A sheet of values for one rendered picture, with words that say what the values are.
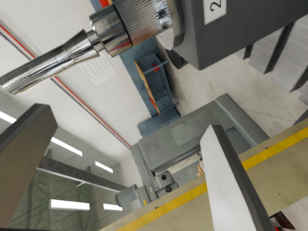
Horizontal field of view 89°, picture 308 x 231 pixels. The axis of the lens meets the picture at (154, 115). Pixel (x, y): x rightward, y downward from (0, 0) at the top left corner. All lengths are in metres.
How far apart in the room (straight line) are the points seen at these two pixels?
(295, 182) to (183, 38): 1.44
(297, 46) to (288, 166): 1.28
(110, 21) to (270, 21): 0.17
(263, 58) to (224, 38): 0.23
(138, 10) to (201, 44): 0.07
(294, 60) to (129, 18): 0.29
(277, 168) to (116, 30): 1.47
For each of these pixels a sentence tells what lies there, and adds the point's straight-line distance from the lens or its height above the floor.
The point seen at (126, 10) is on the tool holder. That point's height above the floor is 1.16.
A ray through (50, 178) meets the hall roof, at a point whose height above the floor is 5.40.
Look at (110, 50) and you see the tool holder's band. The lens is 0.19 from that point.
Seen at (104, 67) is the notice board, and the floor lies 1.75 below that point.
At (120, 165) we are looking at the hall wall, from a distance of 10.09.
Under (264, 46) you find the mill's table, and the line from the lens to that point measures 0.40.
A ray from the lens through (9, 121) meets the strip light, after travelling 5.19.
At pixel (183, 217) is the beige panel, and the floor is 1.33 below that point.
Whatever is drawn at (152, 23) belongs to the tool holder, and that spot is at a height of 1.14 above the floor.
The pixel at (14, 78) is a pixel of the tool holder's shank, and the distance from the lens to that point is 0.22.
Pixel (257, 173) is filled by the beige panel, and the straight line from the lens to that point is 1.49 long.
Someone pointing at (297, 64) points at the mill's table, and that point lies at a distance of 0.37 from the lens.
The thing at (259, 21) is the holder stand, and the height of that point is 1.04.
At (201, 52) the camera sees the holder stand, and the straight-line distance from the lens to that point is 0.18.
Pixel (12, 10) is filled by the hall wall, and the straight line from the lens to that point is 4.65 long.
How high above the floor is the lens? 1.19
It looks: 1 degrees down
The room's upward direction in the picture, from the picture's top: 118 degrees counter-clockwise
